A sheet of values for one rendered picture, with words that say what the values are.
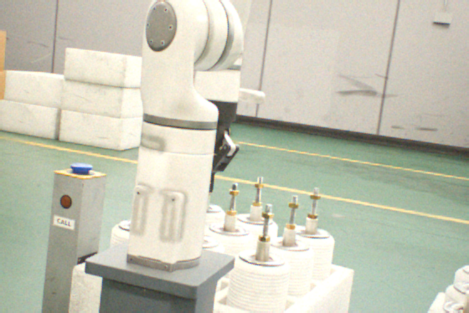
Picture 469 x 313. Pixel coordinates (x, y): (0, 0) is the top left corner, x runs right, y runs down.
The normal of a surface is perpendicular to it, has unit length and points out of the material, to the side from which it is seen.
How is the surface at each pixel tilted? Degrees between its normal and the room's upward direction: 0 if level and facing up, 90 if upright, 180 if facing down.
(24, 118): 90
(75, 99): 90
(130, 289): 90
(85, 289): 90
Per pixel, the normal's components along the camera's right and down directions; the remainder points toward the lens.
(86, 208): 0.89, 0.17
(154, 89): -0.69, 0.01
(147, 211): -0.32, 0.09
